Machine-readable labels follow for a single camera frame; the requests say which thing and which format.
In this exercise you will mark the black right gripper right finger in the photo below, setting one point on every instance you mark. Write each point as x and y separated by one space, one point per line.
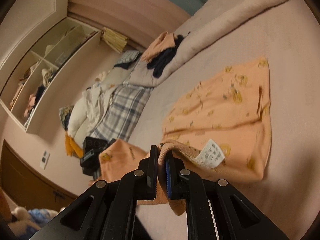
178 178

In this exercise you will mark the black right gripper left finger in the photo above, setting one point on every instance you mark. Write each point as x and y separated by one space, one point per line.
141 184

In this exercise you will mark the peach cartoon print garment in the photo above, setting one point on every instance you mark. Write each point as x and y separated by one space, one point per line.
221 128

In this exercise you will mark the white crumpled clothes pile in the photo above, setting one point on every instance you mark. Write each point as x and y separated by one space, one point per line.
91 106

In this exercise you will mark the yellow orange cloth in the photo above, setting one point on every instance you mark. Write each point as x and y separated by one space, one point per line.
72 148

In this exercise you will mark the plaid blue white pillow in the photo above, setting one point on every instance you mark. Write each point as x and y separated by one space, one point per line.
127 104

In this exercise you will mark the dark navy garment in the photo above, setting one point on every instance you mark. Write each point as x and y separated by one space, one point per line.
158 63

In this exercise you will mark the straw tassel bundle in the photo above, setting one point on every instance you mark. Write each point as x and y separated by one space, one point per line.
114 39

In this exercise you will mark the peach folded garment on duvet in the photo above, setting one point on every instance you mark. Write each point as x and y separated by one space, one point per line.
164 41

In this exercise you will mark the pink bed sheet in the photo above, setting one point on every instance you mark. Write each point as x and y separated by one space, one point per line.
288 36

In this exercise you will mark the pinkish grey duvet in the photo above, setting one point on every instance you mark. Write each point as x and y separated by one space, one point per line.
213 20

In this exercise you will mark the white wall switch panel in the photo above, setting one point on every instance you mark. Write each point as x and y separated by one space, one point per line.
44 160

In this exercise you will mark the white wall shelf unit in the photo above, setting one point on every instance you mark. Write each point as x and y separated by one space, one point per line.
29 87

